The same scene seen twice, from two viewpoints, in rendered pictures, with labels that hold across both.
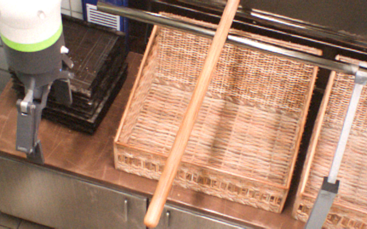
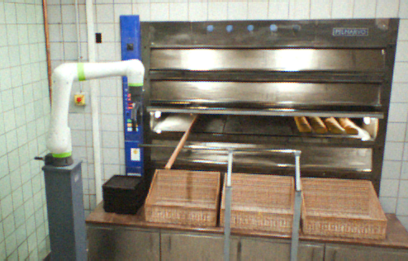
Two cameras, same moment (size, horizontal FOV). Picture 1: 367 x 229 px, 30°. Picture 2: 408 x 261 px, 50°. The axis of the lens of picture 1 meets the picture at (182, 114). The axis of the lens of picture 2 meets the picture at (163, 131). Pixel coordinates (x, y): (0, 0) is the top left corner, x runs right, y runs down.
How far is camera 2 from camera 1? 1.97 m
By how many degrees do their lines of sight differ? 39
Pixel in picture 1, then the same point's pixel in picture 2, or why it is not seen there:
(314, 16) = (214, 157)
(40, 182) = (112, 239)
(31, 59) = (136, 88)
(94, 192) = (137, 236)
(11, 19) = (134, 73)
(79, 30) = (125, 177)
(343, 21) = (224, 157)
